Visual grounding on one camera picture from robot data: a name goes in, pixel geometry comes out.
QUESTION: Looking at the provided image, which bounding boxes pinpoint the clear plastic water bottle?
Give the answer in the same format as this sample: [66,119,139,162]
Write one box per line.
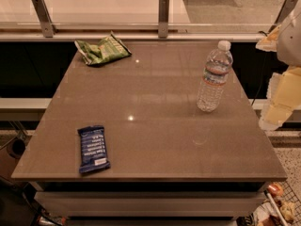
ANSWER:
[197,40,233,112]

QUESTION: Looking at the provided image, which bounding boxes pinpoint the right metal rail bracket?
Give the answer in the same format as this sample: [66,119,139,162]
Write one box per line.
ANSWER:
[269,0,298,32]

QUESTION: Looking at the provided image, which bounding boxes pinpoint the blue snack bar wrapper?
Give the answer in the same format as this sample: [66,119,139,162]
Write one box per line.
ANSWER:
[77,125,110,173]

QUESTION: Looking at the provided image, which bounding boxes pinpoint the green jalapeno chip bag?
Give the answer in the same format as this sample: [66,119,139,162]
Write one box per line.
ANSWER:
[74,32,132,66]

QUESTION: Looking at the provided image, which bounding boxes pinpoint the left metal rail bracket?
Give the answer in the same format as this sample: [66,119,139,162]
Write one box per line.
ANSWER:
[31,0,55,38]

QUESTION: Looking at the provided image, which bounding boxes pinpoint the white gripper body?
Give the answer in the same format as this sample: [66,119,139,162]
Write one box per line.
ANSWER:
[277,8,301,67]

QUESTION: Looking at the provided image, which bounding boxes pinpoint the metal rail bracket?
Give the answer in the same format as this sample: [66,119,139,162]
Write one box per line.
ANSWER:
[158,0,169,39]
[31,0,55,38]
[269,0,298,32]

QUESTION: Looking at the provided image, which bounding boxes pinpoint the middle metal rail bracket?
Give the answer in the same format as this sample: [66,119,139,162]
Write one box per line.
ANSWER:
[158,0,169,39]

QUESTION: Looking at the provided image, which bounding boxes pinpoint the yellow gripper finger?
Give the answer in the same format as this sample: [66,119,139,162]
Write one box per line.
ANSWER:
[256,25,280,52]
[259,66,301,131]

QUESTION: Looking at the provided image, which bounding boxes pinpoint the white drawer front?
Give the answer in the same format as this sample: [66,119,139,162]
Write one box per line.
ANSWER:
[35,192,265,218]

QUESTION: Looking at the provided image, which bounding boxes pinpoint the wire basket with snacks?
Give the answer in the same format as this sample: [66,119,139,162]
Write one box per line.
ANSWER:
[250,182,301,226]

